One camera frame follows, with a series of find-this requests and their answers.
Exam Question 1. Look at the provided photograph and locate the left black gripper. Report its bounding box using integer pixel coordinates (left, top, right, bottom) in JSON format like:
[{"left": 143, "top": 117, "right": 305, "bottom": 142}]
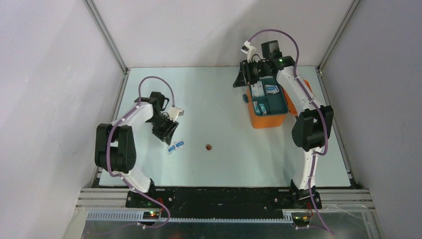
[{"left": 148, "top": 114, "right": 179, "bottom": 145}]

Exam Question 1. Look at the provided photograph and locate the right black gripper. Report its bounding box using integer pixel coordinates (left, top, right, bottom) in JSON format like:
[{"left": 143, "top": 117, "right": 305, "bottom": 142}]
[{"left": 232, "top": 59, "right": 269, "bottom": 88}]

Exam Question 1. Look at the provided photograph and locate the teal divided tray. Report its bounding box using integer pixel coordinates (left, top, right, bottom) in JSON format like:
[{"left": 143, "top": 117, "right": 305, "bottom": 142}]
[{"left": 247, "top": 77, "right": 289, "bottom": 117}]

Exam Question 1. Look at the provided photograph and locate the teal bandage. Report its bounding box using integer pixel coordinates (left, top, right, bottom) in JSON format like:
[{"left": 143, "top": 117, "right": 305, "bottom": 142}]
[{"left": 253, "top": 101, "right": 267, "bottom": 116}]

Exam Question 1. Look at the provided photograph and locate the orange medicine kit box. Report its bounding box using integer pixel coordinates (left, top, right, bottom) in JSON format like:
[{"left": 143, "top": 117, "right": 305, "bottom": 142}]
[{"left": 242, "top": 77, "right": 298, "bottom": 129}]

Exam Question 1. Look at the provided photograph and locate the blue white sachet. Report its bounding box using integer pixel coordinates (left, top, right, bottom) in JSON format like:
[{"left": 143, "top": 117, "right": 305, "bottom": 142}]
[{"left": 250, "top": 82, "right": 265, "bottom": 98}]

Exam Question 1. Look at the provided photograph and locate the blue alcohol wipe packet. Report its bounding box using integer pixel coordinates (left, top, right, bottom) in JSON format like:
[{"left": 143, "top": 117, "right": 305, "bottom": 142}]
[{"left": 265, "top": 85, "right": 280, "bottom": 94}]

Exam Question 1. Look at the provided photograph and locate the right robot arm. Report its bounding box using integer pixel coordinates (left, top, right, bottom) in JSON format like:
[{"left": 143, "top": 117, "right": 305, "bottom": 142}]
[{"left": 233, "top": 40, "right": 334, "bottom": 208}]

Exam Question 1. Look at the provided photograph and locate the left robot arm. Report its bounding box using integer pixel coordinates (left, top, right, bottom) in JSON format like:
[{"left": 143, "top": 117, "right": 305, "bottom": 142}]
[{"left": 95, "top": 92, "right": 184, "bottom": 208}]

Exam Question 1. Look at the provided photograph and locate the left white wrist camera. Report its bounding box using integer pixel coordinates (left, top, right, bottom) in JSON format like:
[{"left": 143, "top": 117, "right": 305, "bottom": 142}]
[{"left": 167, "top": 107, "right": 184, "bottom": 121}]

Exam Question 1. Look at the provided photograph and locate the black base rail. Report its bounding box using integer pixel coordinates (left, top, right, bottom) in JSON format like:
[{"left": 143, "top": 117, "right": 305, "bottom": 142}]
[{"left": 125, "top": 187, "right": 322, "bottom": 220}]

